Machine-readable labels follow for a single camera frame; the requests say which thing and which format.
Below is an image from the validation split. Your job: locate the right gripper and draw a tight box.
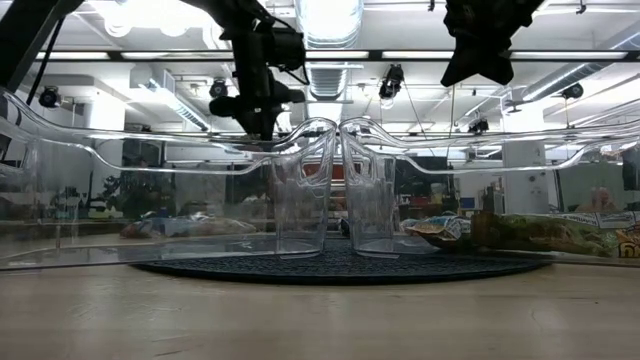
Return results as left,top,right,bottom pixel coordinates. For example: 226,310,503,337
440,0,544,88

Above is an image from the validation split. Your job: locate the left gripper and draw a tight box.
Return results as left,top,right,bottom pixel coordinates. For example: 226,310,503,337
208,28,307,143

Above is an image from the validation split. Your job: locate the blue red-ended granola bar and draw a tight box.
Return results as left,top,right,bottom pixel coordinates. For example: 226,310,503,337
159,212,236,237
119,221,166,239

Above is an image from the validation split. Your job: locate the blue orange granola bar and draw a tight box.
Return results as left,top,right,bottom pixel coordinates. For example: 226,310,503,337
403,214,474,250

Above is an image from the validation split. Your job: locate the green yellow granola bar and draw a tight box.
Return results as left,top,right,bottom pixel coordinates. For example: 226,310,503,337
471,210,640,260

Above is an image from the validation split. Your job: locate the red cabinet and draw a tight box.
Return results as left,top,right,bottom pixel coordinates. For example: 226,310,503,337
299,160,364,211

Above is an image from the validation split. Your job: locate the black beam with light strips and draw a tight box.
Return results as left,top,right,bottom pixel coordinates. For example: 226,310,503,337
0,48,640,64

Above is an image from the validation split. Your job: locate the white building column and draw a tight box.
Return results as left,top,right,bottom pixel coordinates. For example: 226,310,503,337
82,97,126,201
502,107,550,215

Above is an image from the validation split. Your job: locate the black cabinet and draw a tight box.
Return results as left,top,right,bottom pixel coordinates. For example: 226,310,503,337
391,155,455,221

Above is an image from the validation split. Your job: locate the clear plastic bin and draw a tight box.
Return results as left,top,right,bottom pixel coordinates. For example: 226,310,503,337
0,84,337,274
339,116,640,269

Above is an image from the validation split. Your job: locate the round dark mat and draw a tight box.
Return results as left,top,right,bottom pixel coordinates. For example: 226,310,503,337
130,238,551,287

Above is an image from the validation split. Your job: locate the person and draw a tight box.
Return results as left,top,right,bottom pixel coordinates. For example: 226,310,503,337
574,186,621,214

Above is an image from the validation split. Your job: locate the black computer monitor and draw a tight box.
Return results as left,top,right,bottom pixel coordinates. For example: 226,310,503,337
621,147,640,192

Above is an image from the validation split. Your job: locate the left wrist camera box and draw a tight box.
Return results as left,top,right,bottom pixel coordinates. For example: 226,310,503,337
271,28,308,72

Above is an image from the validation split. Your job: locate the silver ventilation duct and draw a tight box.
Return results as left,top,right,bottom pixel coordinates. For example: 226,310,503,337
294,0,365,101

